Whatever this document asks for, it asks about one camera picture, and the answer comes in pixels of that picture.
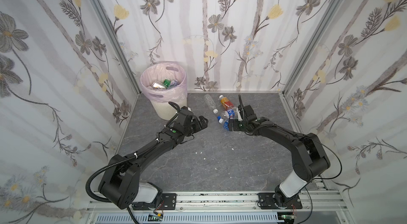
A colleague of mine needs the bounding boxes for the blue label white cap bottle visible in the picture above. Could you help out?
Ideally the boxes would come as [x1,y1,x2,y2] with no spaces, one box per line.
[218,118,229,131]

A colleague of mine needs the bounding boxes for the orange red label bottle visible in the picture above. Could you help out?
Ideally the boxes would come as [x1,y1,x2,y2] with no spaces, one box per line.
[219,95,234,110]

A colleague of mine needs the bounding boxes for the clear ribbed bottle white cap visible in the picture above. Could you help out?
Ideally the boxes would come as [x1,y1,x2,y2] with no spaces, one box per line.
[204,94,218,114]

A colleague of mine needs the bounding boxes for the green soda bottle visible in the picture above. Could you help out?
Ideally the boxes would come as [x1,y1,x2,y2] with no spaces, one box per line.
[163,79,171,87]

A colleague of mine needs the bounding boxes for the Pepsi blue label bottle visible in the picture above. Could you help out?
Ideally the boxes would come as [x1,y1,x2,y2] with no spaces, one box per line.
[217,107,239,121]

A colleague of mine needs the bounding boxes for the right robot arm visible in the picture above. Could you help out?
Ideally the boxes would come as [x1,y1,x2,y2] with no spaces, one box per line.
[228,118,331,202]

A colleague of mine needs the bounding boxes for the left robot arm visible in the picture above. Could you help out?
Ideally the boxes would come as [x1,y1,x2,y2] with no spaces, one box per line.
[85,106,208,209]

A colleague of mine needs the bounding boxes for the cream waste bin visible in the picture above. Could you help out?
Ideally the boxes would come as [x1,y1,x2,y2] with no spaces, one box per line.
[147,94,187,120]

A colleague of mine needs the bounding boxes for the pink bin liner bag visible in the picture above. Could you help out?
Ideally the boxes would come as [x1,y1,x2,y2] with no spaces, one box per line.
[139,62,187,103]

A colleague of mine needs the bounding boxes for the purple tinted Cancer bottle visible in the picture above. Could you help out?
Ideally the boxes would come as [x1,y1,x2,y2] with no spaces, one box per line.
[168,79,179,88]

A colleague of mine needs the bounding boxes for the clear square bottle green band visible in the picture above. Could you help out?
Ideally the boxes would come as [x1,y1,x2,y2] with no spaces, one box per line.
[152,81,167,90]

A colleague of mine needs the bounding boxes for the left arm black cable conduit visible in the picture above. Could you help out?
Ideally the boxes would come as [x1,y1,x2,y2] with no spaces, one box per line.
[85,153,141,203]

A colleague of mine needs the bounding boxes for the white slotted cable duct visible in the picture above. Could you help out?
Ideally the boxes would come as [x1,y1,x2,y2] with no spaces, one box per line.
[93,212,285,224]

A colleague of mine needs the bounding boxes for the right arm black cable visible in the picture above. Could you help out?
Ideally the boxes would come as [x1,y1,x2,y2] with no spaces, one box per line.
[311,141,343,180]

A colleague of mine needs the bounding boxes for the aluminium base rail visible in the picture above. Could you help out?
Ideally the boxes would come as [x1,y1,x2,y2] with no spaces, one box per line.
[84,190,347,215]

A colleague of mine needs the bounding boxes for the left aluminium corner post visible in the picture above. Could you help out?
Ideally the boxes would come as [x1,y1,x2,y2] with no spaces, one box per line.
[90,0,141,95]

